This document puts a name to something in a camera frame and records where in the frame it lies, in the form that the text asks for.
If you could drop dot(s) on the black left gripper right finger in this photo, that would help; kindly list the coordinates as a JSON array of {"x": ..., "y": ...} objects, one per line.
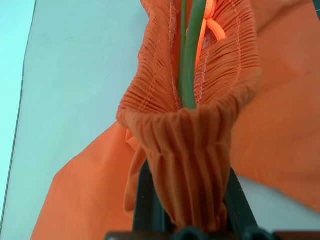
[{"x": 240, "y": 207}]

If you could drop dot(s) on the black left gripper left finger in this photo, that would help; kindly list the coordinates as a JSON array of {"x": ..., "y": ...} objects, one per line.
[{"x": 145, "y": 200}]

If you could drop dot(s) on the orange shorts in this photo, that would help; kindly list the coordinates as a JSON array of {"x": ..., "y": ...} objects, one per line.
[{"x": 197, "y": 140}]

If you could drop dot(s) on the green rod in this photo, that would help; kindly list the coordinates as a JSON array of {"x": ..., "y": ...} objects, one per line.
[{"x": 190, "y": 55}]

